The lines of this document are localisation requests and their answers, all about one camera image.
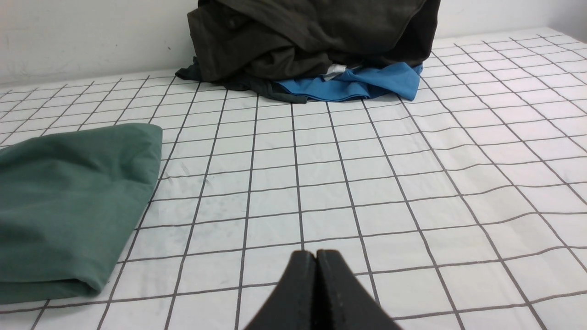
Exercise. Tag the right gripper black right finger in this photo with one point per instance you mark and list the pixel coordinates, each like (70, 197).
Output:
(341, 302)

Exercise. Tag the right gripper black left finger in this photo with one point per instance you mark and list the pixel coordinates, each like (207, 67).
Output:
(289, 306)

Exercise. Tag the green long sleeve shirt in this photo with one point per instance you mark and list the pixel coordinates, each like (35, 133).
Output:
(69, 203)

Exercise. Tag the blue garment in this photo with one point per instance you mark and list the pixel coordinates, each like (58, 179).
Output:
(364, 83)

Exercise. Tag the dark brown crumpled garment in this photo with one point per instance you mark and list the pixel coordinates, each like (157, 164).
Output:
(251, 44)

